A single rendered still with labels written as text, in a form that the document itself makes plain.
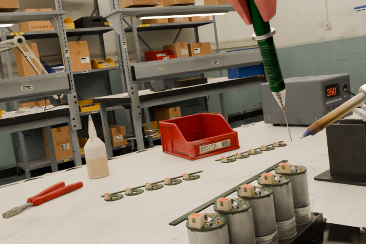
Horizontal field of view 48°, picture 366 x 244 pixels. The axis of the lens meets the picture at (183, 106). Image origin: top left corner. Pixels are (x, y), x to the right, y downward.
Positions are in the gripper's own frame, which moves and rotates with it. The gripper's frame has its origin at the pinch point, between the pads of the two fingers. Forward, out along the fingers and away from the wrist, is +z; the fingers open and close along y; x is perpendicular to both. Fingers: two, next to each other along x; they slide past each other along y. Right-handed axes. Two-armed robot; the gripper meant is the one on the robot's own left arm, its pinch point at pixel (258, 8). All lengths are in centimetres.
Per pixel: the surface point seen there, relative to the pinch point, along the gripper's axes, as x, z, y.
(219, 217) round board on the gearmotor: 9.9, 9.6, 1.3
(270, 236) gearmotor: 6.8, 13.8, 0.3
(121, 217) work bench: 2.6, 18.9, 21.1
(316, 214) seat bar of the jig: 0.2, 17.7, -0.3
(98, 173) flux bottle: -8.3, 22.1, 37.3
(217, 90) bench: -230, 113, 163
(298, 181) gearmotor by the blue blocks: 1.1, 13.6, 0.0
